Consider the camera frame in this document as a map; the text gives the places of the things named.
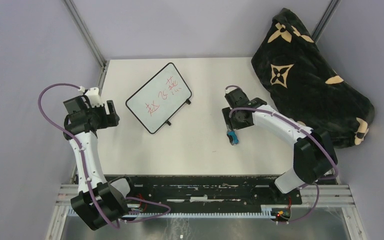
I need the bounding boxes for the blue whiteboard eraser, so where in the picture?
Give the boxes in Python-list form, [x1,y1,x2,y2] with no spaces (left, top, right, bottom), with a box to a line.
[226,130,239,146]

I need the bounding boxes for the small black-framed whiteboard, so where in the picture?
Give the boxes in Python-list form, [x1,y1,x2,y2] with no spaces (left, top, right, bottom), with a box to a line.
[125,62,192,134]

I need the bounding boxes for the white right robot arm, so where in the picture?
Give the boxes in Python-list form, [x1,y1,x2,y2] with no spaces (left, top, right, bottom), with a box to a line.
[222,85,338,204]

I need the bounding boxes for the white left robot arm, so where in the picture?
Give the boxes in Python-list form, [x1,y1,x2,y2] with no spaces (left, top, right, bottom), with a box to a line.
[63,95,138,231]

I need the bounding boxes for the black patterned blanket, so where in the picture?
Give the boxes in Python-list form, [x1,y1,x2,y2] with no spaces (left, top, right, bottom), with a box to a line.
[251,8,375,148]

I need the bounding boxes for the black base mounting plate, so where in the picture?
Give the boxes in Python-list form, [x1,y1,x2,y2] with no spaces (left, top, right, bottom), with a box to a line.
[74,174,339,215]

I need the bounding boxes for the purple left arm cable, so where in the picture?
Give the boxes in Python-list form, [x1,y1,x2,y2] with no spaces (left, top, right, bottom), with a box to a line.
[38,83,172,230]

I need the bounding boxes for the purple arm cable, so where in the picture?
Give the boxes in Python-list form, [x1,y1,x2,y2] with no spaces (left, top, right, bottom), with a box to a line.
[225,85,340,224]
[38,83,172,230]

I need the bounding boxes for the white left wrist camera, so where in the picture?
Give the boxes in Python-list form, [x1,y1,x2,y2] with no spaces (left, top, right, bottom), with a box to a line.
[78,86,105,108]

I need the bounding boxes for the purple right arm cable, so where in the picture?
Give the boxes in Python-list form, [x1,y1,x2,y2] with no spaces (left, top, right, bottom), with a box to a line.
[225,85,340,224]

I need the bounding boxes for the aluminium frame rails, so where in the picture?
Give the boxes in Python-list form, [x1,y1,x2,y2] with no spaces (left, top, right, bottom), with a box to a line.
[45,184,367,240]

